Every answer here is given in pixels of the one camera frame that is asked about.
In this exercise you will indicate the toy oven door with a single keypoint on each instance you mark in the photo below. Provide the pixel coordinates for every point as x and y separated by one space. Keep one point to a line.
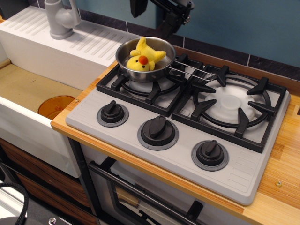
135 198

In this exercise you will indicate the black middle stove knob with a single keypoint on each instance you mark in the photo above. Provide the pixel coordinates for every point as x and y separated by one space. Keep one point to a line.
158 134

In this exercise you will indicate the grey toy stove top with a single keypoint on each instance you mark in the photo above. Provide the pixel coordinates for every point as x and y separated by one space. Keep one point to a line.
238 181

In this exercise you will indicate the white right burner disc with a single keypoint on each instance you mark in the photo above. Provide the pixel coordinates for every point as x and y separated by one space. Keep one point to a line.
228 100

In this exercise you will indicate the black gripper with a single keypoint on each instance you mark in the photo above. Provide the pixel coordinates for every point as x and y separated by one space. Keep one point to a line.
178 13

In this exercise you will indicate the white toy sink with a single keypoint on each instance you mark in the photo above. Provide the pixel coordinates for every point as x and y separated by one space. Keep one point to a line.
35 67

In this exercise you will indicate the black right stove knob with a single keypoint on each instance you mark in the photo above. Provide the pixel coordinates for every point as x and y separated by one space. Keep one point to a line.
210 155

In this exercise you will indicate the orange plastic bowl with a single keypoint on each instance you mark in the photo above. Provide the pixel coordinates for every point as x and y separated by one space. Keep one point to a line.
54 106

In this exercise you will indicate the black left burner grate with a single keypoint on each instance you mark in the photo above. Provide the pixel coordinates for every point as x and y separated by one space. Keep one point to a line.
159 97

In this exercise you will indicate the black stove knob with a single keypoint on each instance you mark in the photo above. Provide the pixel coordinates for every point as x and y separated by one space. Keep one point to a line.
158 134
112 115
210 155

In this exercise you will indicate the black burner grate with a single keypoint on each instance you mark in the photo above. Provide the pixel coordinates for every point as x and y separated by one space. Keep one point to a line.
159 97
240 109

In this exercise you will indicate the stainless steel pan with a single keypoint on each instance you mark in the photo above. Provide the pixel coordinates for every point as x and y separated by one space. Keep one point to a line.
162 68

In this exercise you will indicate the black left stove knob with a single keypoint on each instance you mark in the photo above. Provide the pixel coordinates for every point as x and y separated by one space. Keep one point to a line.
112 115

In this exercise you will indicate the black right burner grate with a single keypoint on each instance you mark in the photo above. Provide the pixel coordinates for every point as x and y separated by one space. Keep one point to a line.
240 109

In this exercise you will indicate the grey toy faucet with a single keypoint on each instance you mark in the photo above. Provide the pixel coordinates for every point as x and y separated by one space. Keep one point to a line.
61 20

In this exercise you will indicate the yellow stuffed duck toy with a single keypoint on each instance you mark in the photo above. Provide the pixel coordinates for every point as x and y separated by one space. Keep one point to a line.
143 58

